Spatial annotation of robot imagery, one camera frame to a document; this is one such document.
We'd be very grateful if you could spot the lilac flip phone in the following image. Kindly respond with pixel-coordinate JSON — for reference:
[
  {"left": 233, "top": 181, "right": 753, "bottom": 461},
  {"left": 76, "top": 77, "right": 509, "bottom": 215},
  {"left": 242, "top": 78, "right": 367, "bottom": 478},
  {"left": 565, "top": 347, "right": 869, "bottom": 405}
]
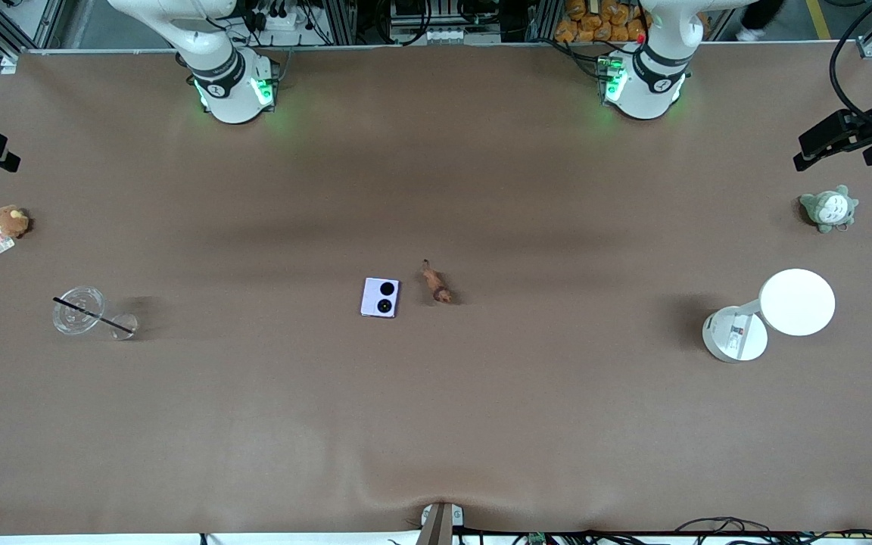
[{"left": 360, "top": 277, "right": 401, "bottom": 319}]

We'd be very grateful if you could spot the brown lion statue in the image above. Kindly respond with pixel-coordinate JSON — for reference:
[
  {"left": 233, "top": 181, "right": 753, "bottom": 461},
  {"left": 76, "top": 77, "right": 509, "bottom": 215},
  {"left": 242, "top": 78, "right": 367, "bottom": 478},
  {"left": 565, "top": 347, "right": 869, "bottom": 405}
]
[{"left": 421, "top": 259, "right": 455, "bottom": 305}]

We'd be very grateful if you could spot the grey green Totoro plush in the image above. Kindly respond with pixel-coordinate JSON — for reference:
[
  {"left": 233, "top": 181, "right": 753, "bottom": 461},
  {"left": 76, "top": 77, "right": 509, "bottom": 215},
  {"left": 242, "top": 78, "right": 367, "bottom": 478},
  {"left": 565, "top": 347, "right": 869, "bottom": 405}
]
[{"left": 798, "top": 184, "right": 860, "bottom": 235}]

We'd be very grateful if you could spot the brown plush toy with tag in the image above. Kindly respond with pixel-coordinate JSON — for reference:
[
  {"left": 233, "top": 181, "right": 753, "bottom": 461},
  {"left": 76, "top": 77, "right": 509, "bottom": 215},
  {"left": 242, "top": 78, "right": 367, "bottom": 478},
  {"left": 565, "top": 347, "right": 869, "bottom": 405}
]
[{"left": 0, "top": 204, "right": 32, "bottom": 254}]

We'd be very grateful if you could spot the person's leg with white shoe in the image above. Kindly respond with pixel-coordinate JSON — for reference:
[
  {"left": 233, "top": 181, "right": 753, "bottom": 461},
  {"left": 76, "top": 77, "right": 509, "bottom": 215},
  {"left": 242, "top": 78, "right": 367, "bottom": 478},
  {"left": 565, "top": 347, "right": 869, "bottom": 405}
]
[{"left": 737, "top": 0, "right": 785, "bottom": 42}]

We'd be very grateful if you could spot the white round desk lamp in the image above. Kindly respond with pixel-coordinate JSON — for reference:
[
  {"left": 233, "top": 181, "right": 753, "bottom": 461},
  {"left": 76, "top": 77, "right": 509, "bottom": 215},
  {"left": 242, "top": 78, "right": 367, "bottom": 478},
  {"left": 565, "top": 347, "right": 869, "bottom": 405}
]
[{"left": 702, "top": 268, "right": 836, "bottom": 364}]

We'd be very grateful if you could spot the clear glass cup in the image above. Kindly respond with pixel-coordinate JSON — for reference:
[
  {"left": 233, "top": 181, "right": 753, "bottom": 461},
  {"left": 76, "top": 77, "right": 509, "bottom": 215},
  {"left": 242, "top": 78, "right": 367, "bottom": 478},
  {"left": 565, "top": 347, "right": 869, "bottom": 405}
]
[{"left": 52, "top": 285, "right": 106, "bottom": 336}]

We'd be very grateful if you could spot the black straw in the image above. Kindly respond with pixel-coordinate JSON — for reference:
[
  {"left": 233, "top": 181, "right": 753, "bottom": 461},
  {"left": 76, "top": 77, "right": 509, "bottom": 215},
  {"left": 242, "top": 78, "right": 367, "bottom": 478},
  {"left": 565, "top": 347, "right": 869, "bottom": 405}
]
[{"left": 53, "top": 297, "right": 134, "bottom": 334}]

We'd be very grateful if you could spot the orange plush toy pile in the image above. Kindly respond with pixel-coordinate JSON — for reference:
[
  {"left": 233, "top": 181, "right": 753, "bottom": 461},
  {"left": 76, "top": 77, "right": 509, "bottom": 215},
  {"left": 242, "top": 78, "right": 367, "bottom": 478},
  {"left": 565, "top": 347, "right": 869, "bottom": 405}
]
[{"left": 553, "top": 0, "right": 649, "bottom": 44}]

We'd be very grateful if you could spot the white power strip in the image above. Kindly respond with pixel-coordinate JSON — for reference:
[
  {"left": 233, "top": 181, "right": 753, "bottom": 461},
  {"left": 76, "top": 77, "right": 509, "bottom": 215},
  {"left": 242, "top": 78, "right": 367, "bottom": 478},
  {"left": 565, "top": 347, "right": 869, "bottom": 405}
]
[{"left": 251, "top": 8, "right": 316, "bottom": 35}]

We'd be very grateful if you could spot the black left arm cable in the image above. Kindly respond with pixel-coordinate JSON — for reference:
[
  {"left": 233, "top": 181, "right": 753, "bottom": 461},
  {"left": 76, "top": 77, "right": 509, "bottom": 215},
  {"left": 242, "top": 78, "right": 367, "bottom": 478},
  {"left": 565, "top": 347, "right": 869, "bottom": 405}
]
[{"left": 830, "top": 0, "right": 872, "bottom": 122}]

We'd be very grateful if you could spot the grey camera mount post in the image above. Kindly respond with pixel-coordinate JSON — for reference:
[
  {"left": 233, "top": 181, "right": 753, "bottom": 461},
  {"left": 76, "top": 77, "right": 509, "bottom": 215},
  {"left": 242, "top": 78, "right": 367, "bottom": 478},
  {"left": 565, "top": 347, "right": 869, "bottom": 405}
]
[{"left": 419, "top": 502, "right": 465, "bottom": 545}]

